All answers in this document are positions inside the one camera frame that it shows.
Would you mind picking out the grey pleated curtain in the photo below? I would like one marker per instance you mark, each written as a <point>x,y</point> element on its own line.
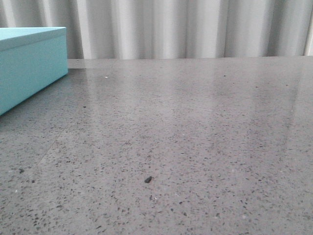
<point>165,29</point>

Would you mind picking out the light blue plastic box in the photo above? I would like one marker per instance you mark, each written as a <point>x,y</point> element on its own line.
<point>31,58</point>

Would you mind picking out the small black debris crumb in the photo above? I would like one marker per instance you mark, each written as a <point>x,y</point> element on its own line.
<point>148,180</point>

